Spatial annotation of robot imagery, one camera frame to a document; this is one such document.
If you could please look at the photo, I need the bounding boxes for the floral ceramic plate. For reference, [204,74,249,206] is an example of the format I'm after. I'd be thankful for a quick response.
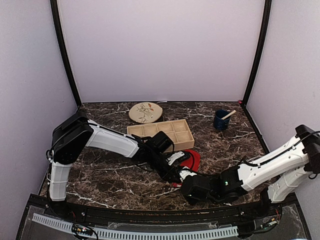
[128,102,163,124]

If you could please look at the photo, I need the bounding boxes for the red sock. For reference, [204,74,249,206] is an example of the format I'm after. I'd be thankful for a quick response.
[172,149,201,188]

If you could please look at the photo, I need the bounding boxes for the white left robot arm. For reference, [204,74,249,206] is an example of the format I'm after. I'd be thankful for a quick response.
[46,111,181,218]

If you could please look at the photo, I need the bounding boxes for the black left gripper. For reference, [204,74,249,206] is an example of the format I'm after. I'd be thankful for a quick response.
[147,151,181,183]

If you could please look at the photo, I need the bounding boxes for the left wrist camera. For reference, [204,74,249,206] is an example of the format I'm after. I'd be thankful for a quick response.
[167,151,191,166]

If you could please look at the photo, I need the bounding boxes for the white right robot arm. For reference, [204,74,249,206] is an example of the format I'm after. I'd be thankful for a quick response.
[180,124,320,217]

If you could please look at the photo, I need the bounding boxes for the black front rail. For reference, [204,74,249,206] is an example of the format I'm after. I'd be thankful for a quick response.
[81,206,242,225]

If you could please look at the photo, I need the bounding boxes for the left black frame post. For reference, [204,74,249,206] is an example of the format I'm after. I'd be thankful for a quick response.
[49,0,82,108]

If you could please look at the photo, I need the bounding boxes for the wooden compartment tray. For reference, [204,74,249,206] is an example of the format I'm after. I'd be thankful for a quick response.
[126,119,195,151]

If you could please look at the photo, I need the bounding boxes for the wooden stick in mug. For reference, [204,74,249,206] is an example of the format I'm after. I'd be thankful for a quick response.
[221,110,237,120]

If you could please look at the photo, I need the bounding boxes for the dark blue mug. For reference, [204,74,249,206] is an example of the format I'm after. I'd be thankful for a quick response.
[213,109,231,131]

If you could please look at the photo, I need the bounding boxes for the white slotted cable duct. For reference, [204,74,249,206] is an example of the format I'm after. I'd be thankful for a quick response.
[32,213,239,240]

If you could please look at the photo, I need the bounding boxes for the black frame post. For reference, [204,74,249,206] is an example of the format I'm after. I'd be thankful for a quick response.
[49,0,82,108]
[242,0,272,108]

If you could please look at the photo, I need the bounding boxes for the right black frame post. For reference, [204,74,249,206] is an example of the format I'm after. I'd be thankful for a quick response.
[242,0,272,108]

